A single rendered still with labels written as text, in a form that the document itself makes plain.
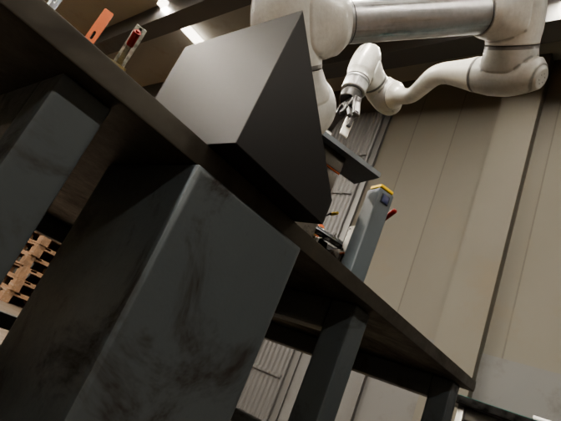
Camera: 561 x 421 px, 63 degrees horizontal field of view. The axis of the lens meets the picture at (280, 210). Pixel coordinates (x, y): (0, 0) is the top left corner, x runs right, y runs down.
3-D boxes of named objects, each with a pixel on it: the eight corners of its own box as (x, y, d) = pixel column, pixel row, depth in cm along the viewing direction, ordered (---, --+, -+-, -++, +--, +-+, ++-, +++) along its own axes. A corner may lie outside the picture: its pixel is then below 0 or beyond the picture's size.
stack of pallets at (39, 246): (67, 326, 605) (103, 261, 636) (1, 301, 545) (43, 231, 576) (31, 305, 695) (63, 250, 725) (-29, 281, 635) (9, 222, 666)
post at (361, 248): (341, 311, 156) (381, 200, 170) (355, 313, 149) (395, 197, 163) (324, 301, 153) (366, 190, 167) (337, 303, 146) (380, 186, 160)
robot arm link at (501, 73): (491, 91, 135) (497, 43, 130) (553, 97, 121) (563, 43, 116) (462, 97, 129) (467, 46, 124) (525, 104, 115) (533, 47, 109)
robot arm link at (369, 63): (362, 67, 158) (381, 92, 166) (376, 33, 163) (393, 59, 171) (338, 73, 166) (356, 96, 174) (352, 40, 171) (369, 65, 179)
